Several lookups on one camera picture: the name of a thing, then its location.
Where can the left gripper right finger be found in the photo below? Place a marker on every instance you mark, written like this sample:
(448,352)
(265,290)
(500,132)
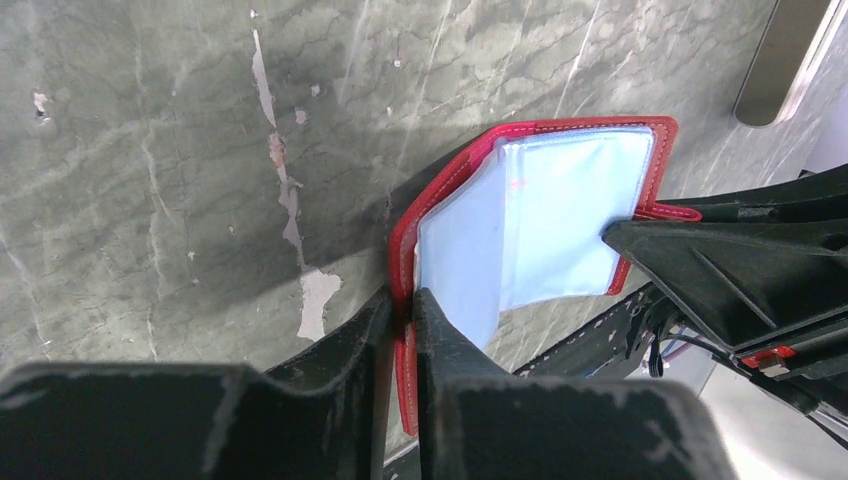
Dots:
(661,427)

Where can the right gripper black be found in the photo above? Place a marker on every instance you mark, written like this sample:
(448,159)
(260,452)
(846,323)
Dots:
(746,284)

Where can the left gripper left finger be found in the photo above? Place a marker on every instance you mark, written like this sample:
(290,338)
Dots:
(322,414)

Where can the red leather card holder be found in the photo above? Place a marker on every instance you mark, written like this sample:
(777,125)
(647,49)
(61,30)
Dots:
(517,217)

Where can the gold metal card tray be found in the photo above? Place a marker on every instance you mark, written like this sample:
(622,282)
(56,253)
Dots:
(795,42)

